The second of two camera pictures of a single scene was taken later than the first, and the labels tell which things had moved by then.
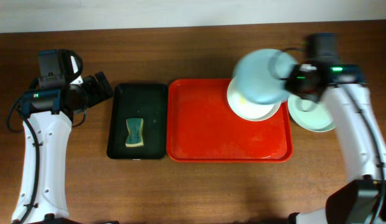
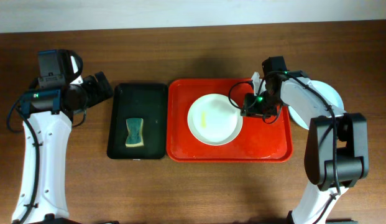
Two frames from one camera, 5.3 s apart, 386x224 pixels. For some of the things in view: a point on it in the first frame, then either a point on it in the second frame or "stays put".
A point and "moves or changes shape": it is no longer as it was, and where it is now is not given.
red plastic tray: [202, 127] stays put
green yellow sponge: [135, 137] stays put
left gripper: [98, 94] stays put
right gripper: [290, 79] to [250, 109]
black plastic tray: [148, 101] stays put
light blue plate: [260, 74] moves or changes shape
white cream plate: [248, 109] moves or changes shape
